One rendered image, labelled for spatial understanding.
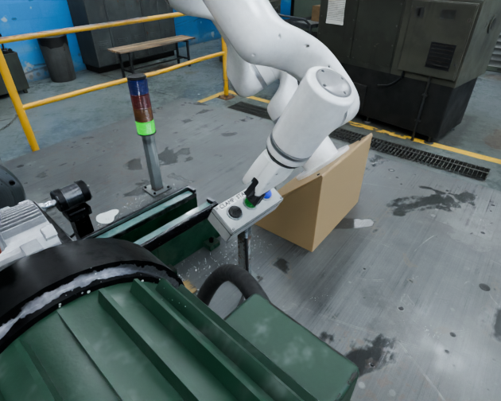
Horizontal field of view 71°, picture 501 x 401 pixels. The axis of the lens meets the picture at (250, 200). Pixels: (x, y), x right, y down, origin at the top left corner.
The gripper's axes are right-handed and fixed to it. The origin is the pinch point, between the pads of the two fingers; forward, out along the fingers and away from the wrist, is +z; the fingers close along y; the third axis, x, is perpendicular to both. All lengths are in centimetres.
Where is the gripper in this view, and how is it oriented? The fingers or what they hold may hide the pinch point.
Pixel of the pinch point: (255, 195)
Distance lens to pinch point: 76.1
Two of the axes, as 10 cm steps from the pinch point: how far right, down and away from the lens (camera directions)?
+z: -3.6, 5.2, 7.8
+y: -6.8, 4.2, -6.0
